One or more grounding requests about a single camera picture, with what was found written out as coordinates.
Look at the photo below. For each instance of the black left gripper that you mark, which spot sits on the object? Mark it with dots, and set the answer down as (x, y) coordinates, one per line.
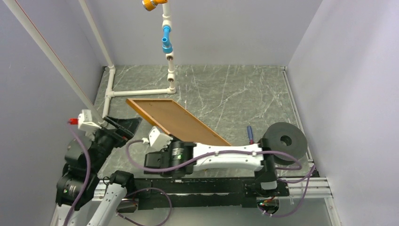
(127, 126)

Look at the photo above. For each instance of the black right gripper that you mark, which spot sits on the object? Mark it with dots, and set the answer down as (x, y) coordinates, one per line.
(166, 148)

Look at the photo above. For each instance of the wooden picture frame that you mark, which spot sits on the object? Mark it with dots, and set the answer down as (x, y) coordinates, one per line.
(175, 120)

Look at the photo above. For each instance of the blue handled screwdriver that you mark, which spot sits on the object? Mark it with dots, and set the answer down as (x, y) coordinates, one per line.
(250, 135)

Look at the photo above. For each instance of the blue pipe elbow fitting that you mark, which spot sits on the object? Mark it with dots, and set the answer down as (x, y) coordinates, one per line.
(166, 43)

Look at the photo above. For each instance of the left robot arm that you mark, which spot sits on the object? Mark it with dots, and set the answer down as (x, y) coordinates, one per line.
(83, 160)

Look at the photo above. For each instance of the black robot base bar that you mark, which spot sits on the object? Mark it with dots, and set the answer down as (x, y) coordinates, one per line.
(198, 192)

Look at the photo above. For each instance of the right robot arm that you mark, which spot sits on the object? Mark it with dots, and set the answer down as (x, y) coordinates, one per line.
(183, 158)

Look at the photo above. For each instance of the white pvc pipe structure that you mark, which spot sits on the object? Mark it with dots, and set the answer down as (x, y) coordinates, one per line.
(48, 64)

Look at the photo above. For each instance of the orange pipe cap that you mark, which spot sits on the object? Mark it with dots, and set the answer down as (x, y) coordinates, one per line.
(150, 5)

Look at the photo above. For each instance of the dark grey round disc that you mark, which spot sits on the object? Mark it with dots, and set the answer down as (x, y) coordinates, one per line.
(285, 137)

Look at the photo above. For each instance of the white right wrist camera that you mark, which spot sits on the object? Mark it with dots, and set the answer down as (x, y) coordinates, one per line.
(157, 139)

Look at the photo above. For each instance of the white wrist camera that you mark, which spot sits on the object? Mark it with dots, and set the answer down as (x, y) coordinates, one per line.
(157, 139)
(85, 122)

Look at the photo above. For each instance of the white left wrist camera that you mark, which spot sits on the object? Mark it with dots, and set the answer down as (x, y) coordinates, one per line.
(85, 122)

